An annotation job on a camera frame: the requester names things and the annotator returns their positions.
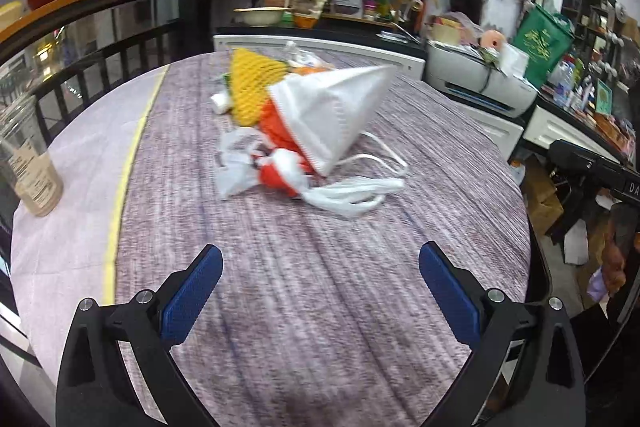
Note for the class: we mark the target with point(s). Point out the plastic cup with label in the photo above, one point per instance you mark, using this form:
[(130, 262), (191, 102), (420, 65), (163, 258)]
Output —
[(25, 160)]

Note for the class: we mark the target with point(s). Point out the orange white plastic bag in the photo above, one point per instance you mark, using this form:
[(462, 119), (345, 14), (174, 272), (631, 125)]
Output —
[(267, 156)]

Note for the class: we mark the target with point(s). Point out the yellow foam fruit net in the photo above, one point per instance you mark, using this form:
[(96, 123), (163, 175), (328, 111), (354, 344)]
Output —
[(251, 74)]

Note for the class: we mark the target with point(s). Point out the cream enamel bowl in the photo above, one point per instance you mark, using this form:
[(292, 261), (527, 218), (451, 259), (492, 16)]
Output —
[(264, 16)]

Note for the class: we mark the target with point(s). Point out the white printer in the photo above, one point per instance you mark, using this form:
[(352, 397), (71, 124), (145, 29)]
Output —
[(462, 72)]

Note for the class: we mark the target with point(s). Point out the green tote bag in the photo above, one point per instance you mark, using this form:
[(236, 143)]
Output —
[(545, 38)]

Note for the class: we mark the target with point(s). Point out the grey woven table mat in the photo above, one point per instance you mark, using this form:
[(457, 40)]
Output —
[(319, 320)]

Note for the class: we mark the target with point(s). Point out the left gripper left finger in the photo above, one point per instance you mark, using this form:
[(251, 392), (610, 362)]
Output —
[(94, 387)]

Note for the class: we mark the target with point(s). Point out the white face mask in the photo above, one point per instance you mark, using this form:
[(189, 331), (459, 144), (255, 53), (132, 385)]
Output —
[(326, 112)]

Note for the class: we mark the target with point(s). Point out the dark wooden railing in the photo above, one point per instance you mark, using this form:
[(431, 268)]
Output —
[(69, 53)]

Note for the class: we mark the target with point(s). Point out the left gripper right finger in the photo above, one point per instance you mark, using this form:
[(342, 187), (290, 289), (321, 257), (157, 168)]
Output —
[(524, 368)]

